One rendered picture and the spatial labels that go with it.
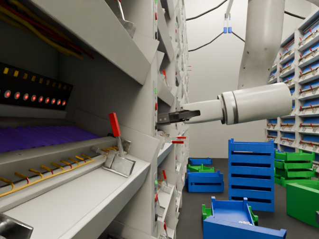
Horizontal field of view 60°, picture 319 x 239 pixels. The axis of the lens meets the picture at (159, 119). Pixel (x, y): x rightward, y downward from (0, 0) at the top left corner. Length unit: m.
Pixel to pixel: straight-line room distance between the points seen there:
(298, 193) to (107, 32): 1.77
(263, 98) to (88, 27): 0.51
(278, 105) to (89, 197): 0.53
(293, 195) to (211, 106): 1.41
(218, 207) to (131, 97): 1.26
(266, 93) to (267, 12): 0.20
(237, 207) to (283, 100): 1.12
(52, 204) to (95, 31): 0.17
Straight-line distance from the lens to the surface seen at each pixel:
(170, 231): 1.31
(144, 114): 0.57
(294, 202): 2.01
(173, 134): 1.26
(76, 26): 0.26
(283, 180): 2.89
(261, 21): 0.75
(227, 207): 1.74
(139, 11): 0.61
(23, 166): 0.28
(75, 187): 0.31
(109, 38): 0.33
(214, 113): 0.67
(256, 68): 0.80
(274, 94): 0.71
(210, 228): 1.20
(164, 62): 1.29
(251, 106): 0.69
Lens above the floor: 0.59
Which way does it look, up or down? 1 degrees up
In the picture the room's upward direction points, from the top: straight up
